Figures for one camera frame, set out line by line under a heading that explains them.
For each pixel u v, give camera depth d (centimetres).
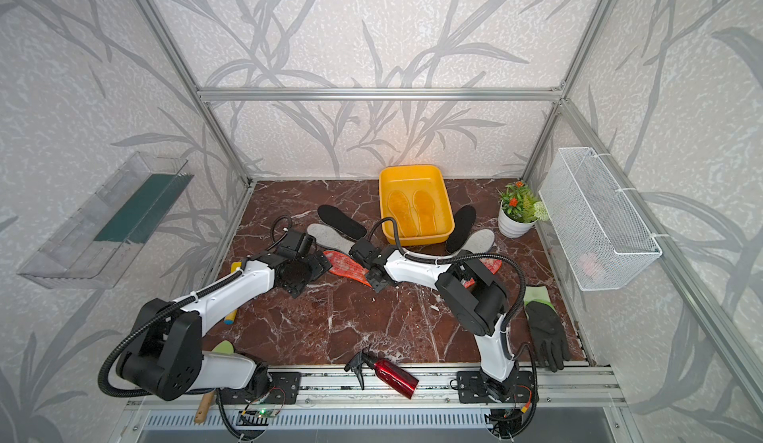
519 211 93
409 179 120
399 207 111
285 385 74
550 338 79
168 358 42
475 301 49
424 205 112
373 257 72
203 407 69
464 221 108
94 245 64
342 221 108
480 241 102
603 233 61
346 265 96
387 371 73
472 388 74
